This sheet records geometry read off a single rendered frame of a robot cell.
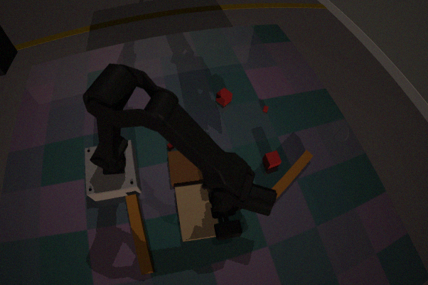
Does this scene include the brown square block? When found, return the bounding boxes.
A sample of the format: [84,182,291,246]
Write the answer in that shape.
[168,150,203,186]

